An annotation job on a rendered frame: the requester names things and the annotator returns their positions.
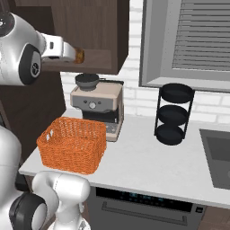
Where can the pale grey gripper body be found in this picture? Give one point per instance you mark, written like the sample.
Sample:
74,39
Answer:
68,52

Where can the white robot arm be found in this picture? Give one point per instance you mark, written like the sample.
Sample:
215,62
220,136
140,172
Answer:
15,51

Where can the dark brown wide cabinet door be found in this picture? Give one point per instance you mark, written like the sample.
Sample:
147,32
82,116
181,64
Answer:
90,27

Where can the dark brown narrow cabinet door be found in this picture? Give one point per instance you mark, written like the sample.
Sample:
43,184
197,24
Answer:
33,12

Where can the dark brown tall cabinet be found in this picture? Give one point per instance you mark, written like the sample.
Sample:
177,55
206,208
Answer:
36,99

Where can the orange woven basket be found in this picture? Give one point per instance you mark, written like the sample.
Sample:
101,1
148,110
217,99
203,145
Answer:
75,143

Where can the brown base cabinet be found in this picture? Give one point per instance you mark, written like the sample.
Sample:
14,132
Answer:
217,218

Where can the beige coffee machine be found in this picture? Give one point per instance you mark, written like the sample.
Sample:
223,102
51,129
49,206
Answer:
100,99

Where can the black three-tier stand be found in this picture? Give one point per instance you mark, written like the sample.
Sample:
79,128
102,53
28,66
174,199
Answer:
174,113

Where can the grey window with blinds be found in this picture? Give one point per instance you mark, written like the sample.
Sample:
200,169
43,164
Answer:
191,39

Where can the grey dishwasher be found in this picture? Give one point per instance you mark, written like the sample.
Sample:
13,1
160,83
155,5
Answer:
143,209

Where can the grey sink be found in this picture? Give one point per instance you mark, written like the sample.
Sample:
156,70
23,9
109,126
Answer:
218,155

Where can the dark brown wall cabinet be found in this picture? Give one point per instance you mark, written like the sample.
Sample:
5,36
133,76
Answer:
122,30

